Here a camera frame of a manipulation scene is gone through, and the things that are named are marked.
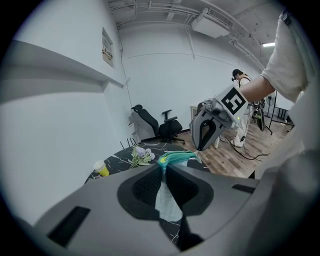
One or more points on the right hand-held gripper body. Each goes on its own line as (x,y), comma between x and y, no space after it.
(232,102)

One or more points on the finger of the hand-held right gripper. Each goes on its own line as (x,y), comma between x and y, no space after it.
(196,130)
(216,132)

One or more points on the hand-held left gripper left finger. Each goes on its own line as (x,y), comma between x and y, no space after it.
(105,200)

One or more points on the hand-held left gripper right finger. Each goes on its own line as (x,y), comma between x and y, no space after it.
(225,195)

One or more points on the person's right forearm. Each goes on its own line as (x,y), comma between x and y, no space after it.
(255,87)

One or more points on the black office chair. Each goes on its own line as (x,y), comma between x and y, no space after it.
(170,127)

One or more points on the black and green equipment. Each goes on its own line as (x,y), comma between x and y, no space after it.
(260,117)

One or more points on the yellow paper cup white lid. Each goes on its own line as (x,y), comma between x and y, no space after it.
(101,168)

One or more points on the black standing fan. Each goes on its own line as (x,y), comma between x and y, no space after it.
(270,100)

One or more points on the artificial flower bouquet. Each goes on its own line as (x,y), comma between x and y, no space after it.
(141,156)

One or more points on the white router with black antennas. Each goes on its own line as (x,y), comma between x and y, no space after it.
(128,143)

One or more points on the person's white shirt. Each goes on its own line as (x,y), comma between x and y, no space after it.
(287,62)

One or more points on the ceiling light panel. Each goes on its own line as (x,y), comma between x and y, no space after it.
(268,44)

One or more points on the white ceiling air conditioner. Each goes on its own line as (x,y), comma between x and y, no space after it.
(211,23)

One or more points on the white wall outlet box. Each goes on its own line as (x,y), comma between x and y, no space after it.
(132,127)

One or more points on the wall poster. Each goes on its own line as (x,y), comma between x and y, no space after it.
(107,47)

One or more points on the grey wall ledge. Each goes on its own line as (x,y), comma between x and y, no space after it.
(50,75)

